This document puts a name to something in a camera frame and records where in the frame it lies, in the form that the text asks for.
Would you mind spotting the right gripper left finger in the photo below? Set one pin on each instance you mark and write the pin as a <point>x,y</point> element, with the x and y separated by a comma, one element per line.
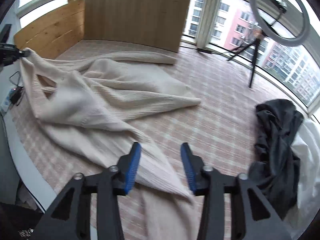
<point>68,217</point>

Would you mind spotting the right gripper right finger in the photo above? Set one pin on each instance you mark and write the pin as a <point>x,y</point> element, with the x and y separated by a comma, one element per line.
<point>253,217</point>

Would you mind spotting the cream knitted cardigan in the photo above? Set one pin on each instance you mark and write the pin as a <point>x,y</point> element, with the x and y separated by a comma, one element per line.
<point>86,106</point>

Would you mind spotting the pine wood headboard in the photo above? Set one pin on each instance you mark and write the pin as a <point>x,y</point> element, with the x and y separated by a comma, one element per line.
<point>55,32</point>

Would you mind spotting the black garment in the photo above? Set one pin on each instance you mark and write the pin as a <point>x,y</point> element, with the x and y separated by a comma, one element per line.
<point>276,170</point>

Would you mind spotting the white garment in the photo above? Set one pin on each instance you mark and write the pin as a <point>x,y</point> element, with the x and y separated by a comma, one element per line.
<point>306,147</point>

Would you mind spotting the pink plaid bed sheet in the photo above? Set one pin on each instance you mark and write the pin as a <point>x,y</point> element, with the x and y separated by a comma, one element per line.
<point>222,129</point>

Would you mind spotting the light wood wardrobe panel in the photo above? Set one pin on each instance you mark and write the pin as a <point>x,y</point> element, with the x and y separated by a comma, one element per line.
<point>155,23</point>

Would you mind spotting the ring light on tripod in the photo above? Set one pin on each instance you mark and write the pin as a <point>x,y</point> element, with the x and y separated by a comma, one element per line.
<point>267,30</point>

